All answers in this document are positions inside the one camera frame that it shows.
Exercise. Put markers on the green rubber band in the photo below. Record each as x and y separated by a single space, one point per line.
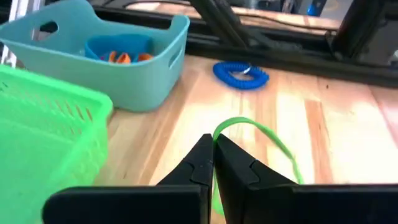
236 119

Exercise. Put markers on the black aluminium rig frame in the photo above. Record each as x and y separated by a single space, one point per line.
280 59

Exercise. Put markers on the teal plastic bin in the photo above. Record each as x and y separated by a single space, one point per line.
124 87

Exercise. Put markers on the green plastic basket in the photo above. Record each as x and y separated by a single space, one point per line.
37 155

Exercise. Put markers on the blue coil wristband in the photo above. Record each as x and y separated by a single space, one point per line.
224 79

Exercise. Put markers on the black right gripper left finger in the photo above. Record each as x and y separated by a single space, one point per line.
196 171

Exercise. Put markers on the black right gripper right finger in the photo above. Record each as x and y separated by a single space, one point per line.
239 171

